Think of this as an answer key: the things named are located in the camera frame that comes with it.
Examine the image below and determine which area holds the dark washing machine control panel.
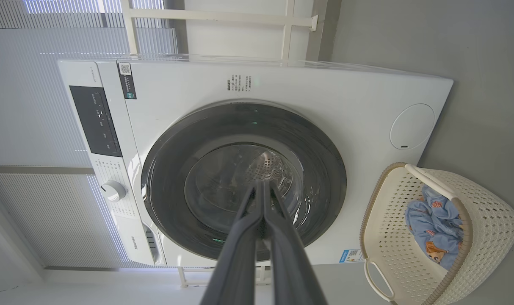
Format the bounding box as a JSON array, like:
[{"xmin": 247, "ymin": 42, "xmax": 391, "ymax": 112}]
[{"xmin": 69, "ymin": 86, "xmax": 123, "ymax": 158}]

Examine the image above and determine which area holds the blue bear print garment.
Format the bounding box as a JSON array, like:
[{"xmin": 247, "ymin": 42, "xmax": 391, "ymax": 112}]
[{"xmin": 405, "ymin": 184, "xmax": 464, "ymax": 271}]

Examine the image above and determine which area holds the cream perforated plastic laundry basket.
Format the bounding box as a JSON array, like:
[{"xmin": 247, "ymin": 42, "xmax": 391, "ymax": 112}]
[{"xmin": 360, "ymin": 162, "xmax": 514, "ymax": 305}]

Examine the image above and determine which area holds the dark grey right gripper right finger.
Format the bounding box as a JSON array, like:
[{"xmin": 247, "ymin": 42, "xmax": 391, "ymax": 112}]
[{"xmin": 263, "ymin": 181, "xmax": 329, "ymax": 305}]

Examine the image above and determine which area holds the washer door with glass bowl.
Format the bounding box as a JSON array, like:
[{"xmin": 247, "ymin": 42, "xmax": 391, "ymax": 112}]
[{"xmin": 141, "ymin": 101, "xmax": 347, "ymax": 262}]

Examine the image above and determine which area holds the white metal pipe rack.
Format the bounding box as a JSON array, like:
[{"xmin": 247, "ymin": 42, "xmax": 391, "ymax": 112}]
[{"xmin": 121, "ymin": 0, "xmax": 319, "ymax": 288}]

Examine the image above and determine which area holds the white detergent drawer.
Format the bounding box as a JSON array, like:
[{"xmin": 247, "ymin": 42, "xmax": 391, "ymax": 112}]
[{"xmin": 113, "ymin": 215, "xmax": 161, "ymax": 266}]

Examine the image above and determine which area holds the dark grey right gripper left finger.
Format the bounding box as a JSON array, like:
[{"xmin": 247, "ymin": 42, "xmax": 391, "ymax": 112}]
[{"xmin": 200, "ymin": 181, "xmax": 266, "ymax": 305}]

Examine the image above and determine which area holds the dark QR code sticker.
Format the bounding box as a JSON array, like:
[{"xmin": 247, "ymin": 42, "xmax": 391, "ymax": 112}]
[{"xmin": 117, "ymin": 62, "xmax": 137, "ymax": 100}]

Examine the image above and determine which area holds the white front-load washing machine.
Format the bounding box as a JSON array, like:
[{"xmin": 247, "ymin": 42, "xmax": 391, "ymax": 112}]
[{"xmin": 57, "ymin": 54, "xmax": 454, "ymax": 268}]

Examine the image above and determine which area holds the white round control knob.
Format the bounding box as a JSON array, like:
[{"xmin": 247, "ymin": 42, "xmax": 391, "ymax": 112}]
[{"xmin": 100, "ymin": 180, "xmax": 127, "ymax": 202}]

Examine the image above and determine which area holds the blue energy label sticker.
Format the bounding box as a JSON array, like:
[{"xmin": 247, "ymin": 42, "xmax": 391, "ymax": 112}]
[{"xmin": 340, "ymin": 249, "xmax": 364, "ymax": 263}]

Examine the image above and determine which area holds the round white filter cover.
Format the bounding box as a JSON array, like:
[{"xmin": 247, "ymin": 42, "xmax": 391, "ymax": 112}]
[{"xmin": 390, "ymin": 103, "xmax": 435, "ymax": 150}]

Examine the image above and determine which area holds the stainless steel washing machine drum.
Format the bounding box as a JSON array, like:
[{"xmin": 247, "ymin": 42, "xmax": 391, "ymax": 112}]
[{"xmin": 240, "ymin": 149, "xmax": 296, "ymax": 200}]

